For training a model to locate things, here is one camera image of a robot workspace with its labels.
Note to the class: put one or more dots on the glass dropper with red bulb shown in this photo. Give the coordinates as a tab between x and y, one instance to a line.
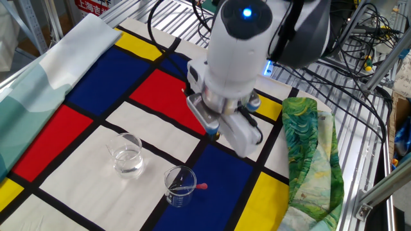
202	186

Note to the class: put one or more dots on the beige floral fabric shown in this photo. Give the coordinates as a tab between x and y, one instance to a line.
403	77

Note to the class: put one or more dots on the empty printed glass beaker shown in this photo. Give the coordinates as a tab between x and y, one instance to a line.
180	200

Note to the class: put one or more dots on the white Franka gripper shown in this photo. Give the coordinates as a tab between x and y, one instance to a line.
244	144

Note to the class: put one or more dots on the white plastic bag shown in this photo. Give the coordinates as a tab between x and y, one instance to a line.
8	38

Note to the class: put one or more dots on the red sign white characters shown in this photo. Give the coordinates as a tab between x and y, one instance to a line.
93	6

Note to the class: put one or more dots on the brown cardboard box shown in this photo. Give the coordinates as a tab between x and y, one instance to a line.
396	109

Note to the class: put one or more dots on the glass beaker with water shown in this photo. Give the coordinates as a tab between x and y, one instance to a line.
128	163

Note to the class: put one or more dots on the silver wrist camera blue caps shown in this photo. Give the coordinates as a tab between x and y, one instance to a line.
200	112

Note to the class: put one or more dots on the blue plastic bag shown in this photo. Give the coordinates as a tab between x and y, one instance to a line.
404	138

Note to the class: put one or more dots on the green cutting mat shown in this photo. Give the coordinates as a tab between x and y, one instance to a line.
208	4

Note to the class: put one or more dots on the teal and white cloth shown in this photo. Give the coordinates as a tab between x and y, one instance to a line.
32	90

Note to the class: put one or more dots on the yellow green screwdriver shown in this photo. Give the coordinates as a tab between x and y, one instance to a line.
368	64

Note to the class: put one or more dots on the aluminium frame beam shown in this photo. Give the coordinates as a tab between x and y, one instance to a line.
385	186
385	67

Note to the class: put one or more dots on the green painting print cloth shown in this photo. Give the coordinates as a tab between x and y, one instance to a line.
302	128

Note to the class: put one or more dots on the grey perforated rack post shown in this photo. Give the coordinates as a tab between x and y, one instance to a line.
32	22

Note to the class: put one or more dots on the Mondrian colour block cloth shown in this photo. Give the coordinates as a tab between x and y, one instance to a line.
96	192

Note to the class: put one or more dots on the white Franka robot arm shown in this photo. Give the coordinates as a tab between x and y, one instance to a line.
237	64

